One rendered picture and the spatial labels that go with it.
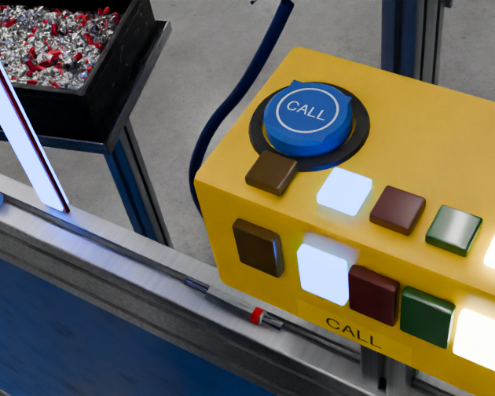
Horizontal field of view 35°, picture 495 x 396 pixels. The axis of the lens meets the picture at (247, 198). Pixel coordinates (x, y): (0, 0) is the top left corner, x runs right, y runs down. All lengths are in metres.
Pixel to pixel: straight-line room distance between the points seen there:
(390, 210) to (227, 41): 1.80
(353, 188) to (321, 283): 0.05
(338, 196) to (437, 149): 0.05
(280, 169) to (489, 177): 0.09
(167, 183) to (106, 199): 0.14
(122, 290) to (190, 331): 0.06
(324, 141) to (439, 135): 0.05
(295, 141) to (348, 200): 0.04
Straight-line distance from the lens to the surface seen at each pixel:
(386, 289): 0.33
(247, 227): 0.35
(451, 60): 2.01
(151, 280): 0.58
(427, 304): 0.32
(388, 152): 0.35
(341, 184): 0.33
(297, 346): 0.54
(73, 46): 0.80
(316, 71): 0.39
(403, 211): 0.32
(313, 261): 0.33
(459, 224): 0.32
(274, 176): 0.33
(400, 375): 0.49
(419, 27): 0.93
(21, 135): 0.58
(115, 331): 0.77
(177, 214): 1.73
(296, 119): 0.35
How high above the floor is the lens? 1.33
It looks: 51 degrees down
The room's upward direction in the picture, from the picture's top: 11 degrees counter-clockwise
